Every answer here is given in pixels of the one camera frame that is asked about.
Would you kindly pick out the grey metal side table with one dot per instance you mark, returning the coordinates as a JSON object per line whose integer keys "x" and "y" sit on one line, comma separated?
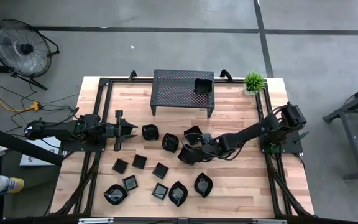
{"x": 357, "y": 137}

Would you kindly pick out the silver metal bracket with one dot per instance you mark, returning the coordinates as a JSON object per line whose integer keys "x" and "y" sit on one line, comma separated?
{"x": 95, "y": 221}
{"x": 269, "y": 221}

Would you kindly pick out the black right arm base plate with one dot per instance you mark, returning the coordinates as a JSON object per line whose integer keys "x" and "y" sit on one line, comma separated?
{"x": 295, "y": 147}

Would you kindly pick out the black aluminium table frame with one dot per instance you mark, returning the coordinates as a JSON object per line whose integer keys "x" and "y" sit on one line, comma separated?
{"x": 123, "y": 81}

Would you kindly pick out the white printed box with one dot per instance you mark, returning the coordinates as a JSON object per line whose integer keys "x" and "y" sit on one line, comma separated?
{"x": 30, "y": 161}

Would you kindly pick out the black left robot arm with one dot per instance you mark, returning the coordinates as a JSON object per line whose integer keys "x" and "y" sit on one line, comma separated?
{"x": 57, "y": 129}

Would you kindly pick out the black square mini plate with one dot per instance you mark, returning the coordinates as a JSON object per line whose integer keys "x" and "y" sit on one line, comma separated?
{"x": 120, "y": 166}
{"x": 160, "y": 170}
{"x": 130, "y": 183}
{"x": 139, "y": 161}
{"x": 160, "y": 191}

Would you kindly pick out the white and yellow canister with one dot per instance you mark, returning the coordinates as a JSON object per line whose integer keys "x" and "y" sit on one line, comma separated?
{"x": 8, "y": 184}

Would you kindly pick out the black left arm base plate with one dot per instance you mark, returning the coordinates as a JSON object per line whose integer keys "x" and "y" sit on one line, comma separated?
{"x": 70, "y": 146}

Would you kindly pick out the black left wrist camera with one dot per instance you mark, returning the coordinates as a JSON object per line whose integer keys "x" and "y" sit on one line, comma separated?
{"x": 109, "y": 131}

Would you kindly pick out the black perforated metal rack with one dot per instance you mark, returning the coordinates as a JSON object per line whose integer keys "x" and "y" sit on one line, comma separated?
{"x": 172, "y": 90}

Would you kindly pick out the green plant in white pot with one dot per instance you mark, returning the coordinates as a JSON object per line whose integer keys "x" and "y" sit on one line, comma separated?
{"x": 254, "y": 81}

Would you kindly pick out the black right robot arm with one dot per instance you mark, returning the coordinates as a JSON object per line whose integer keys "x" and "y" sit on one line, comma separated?
{"x": 247, "y": 132}

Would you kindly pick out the black floor fan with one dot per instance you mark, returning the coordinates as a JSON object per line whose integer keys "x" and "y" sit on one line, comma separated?
{"x": 26, "y": 48}

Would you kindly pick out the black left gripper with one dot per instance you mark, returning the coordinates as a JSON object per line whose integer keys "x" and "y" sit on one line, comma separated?
{"x": 119, "y": 130}

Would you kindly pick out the black diagonal support beam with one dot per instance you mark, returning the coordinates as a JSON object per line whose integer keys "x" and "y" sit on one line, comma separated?
{"x": 17, "y": 145}

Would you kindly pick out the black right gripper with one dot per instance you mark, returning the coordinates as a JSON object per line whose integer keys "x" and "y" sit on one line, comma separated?
{"x": 211, "y": 149}

